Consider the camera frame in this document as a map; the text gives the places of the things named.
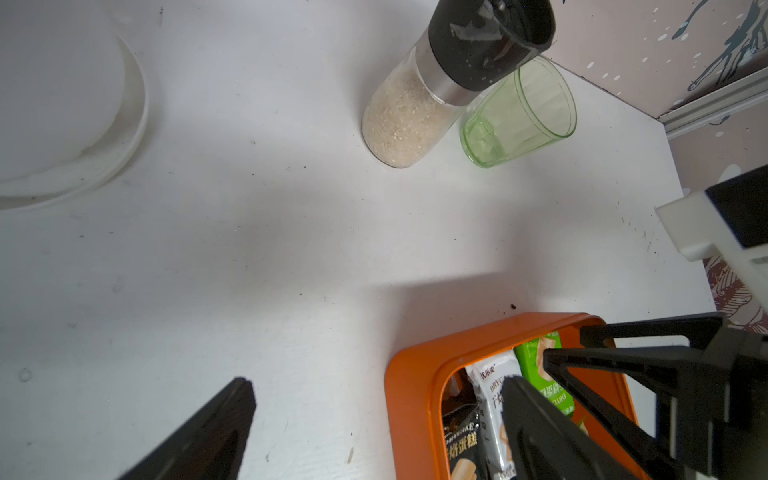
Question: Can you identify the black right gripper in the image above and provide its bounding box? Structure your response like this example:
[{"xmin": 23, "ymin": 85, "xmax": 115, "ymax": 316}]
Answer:
[{"xmin": 501, "ymin": 315, "xmax": 767, "ymax": 480}]

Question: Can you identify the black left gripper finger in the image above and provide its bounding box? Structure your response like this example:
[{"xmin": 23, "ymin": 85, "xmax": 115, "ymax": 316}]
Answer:
[{"xmin": 121, "ymin": 377, "xmax": 257, "ymax": 479}]

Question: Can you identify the green cookie packet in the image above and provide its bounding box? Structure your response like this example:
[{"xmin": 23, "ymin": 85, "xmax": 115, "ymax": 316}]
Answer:
[{"xmin": 514, "ymin": 331, "xmax": 575, "ymax": 417}]

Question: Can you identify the white cookie packet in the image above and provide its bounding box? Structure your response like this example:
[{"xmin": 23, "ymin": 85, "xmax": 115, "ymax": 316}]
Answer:
[{"xmin": 465, "ymin": 350, "xmax": 522, "ymax": 479}]

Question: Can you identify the orange storage box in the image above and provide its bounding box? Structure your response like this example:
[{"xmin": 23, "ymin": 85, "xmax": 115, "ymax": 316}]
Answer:
[{"xmin": 383, "ymin": 311, "xmax": 652, "ymax": 480}]

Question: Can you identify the black cookie packet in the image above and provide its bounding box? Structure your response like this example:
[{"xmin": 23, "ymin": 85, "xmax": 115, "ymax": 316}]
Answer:
[{"xmin": 441, "ymin": 369, "xmax": 490, "ymax": 480}]

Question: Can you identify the green glass cup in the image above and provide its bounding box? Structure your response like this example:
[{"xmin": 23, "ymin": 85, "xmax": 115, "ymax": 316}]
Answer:
[{"xmin": 459, "ymin": 56, "xmax": 578, "ymax": 168}]

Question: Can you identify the white utensil holder cup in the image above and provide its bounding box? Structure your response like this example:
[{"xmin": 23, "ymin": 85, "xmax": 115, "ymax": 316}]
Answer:
[{"xmin": 1, "ymin": 1, "xmax": 149, "ymax": 211}]

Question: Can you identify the glass grinder black cap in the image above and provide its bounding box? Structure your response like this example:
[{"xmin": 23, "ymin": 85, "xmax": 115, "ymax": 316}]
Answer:
[{"xmin": 361, "ymin": 1, "xmax": 556, "ymax": 169}]

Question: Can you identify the aluminium frame post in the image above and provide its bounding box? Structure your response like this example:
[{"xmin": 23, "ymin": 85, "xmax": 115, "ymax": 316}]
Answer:
[{"xmin": 659, "ymin": 68, "xmax": 767, "ymax": 140}]

